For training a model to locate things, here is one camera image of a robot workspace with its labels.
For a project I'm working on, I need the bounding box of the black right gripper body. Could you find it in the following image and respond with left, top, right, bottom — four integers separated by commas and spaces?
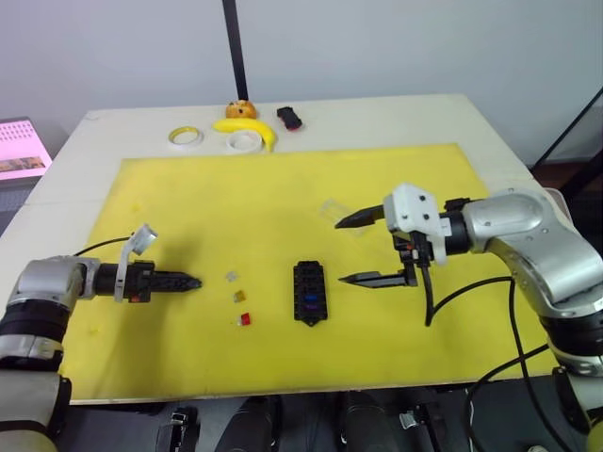
391, 230, 433, 289

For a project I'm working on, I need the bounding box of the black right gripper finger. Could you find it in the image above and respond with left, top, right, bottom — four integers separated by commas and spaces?
337, 270, 406, 290
334, 204, 388, 231

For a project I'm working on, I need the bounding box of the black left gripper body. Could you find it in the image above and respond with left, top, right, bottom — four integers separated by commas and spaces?
122, 260, 159, 304

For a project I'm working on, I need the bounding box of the clear plastic fuse box cover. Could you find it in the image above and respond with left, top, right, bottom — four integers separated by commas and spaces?
320, 198, 373, 239

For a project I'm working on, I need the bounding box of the black fuse box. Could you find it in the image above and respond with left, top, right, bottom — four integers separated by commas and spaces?
292, 260, 330, 329

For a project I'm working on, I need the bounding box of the yellow foam mat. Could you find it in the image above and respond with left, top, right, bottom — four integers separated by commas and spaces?
60, 143, 555, 401

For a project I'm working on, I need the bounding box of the black and red toy car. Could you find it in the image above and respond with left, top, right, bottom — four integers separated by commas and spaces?
276, 106, 303, 132

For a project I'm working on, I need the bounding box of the yellow tape roll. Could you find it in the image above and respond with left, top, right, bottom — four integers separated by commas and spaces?
168, 125, 204, 151

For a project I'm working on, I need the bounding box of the dark rounded shape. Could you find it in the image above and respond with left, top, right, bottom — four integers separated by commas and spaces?
336, 390, 397, 452
220, 397, 284, 452

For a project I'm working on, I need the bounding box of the white tape roll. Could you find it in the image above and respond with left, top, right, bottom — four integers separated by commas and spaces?
224, 131, 265, 154

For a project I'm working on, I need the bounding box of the yellow banana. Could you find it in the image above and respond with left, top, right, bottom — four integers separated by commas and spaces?
211, 118, 278, 153

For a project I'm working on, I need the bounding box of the laptop with pink screen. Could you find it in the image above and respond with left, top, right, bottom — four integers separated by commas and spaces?
0, 116, 54, 227

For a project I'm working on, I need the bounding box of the black vertical pole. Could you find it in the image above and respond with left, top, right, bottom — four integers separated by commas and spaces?
220, 0, 250, 99

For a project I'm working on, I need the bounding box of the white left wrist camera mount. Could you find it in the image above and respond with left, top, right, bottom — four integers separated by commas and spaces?
115, 224, 159, 303

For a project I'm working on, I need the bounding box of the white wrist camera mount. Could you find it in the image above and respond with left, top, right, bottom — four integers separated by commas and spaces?
383, 183, 448, 265
115, 224, 159, 303

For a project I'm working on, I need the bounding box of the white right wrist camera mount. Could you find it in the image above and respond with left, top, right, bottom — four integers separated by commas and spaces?
383, 183, 448, 265

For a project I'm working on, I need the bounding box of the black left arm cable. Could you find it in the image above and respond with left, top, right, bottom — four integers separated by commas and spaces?
73, 234, 136, 258

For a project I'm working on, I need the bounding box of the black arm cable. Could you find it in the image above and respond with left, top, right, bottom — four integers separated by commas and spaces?
420, 263, 576, 452
73, 234, 136, 258

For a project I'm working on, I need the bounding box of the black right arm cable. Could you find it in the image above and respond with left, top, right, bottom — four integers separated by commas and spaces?
420, 263, 576, 452

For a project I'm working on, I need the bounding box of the black strap with metal buckle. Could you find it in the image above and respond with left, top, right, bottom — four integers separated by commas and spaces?
398, 399, 448, 452
157, 405, 202, 452

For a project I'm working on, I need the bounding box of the black metal frame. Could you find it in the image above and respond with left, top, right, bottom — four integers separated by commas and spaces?
531, 87, 603, 199

